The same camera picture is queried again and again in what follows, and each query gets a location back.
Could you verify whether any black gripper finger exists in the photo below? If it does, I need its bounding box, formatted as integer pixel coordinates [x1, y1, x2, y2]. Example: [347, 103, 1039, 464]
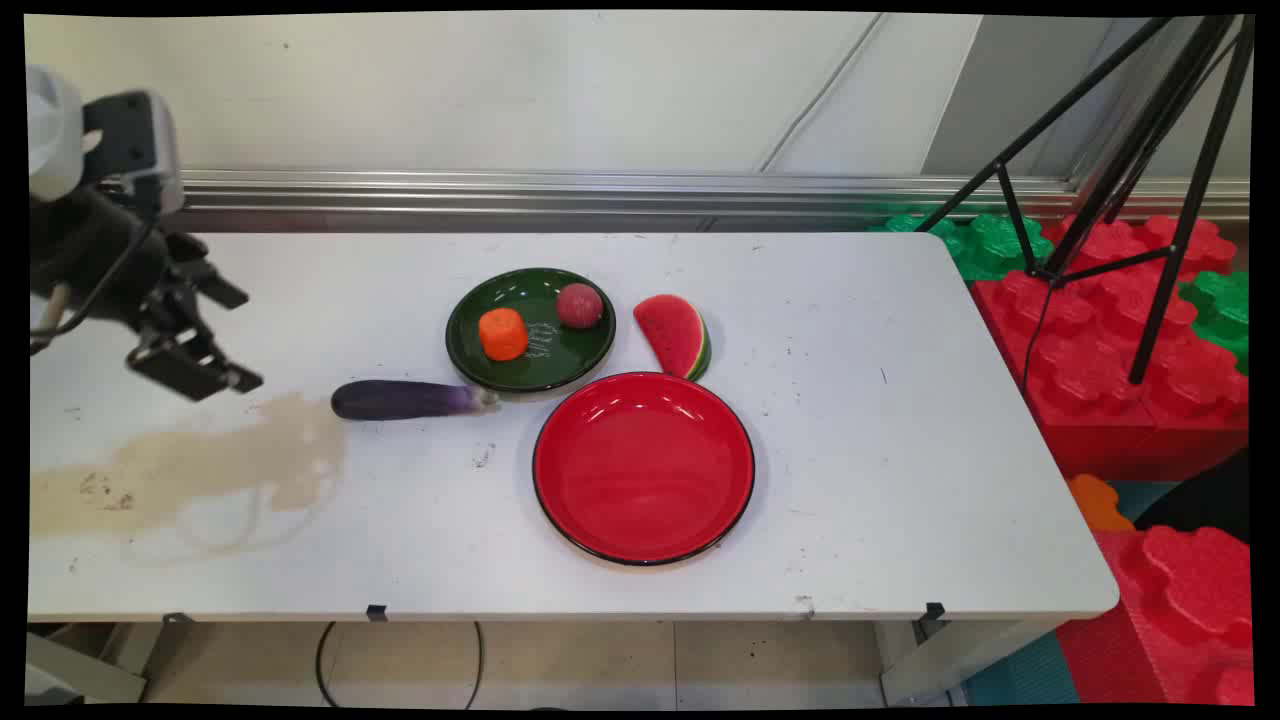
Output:
[125, 300, 264, 403]
[165, 232, 251, 311]

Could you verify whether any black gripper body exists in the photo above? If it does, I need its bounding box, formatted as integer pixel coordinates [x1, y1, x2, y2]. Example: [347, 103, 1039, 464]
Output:
[29, 188, 201, 337]

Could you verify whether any orange toy fruit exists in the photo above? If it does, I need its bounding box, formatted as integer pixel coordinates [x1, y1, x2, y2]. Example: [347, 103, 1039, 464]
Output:
[478, 308, 529, 362]

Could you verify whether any purple toy eggplant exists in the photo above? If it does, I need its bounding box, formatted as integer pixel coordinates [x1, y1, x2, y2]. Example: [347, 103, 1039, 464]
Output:
[330, 380, 499, 422]

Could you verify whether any white table leg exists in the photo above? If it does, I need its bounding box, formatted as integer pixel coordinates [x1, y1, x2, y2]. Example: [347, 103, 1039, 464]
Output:
[878, 618, 1063, 707]
[25, 620, 193, 707]

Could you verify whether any dark green plate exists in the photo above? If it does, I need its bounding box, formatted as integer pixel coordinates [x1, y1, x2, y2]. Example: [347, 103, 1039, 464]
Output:
[445, 267, 617, 394]

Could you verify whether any red toy apple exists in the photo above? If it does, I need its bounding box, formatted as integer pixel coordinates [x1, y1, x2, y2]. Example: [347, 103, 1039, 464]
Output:
[556, 283, 605, 330]

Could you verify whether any toy watermelon slice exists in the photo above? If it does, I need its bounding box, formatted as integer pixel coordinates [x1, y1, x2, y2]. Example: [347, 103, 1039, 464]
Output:
[633, 294, 712, 382]

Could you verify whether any red plate black rim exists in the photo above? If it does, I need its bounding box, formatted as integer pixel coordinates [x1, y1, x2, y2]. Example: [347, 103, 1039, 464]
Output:
[532, 371, 756, 567]

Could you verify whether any green foam block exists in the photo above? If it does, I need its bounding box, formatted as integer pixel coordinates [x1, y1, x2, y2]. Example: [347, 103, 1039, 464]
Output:
[868, 210, 1057, 286]
[1178, 270, 1251, 377]

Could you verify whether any large red foam block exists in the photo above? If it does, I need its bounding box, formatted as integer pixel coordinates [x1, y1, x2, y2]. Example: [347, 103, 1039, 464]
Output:
[972, 214, 1251, 481]

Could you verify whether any orange foam block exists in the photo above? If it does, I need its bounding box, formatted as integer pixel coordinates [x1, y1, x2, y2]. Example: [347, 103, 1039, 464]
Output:
[1065, 473, 1137, 533]

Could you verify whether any black tripod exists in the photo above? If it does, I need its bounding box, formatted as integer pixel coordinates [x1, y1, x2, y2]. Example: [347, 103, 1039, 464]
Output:
[915, 15, 1256, 386]

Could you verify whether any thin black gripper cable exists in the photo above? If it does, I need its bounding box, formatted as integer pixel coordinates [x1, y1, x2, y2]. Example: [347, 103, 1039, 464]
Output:
[29, 205, 163, 353]

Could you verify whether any black grey wrist camera box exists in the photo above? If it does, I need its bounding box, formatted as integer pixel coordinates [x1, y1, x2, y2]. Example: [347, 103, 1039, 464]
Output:
[82, 90, 187, 217]

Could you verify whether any black floor cable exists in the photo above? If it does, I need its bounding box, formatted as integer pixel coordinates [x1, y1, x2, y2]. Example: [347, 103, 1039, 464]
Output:
[315, 621, 486, 710]

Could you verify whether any aluminium rail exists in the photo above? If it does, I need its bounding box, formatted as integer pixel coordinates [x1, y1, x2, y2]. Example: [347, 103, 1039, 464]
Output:
[165, 169, 1251, 234]

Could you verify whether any thin black tripod cable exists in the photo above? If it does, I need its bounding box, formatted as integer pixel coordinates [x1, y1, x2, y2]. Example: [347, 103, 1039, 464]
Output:
[1020, 282, 1055, 401]

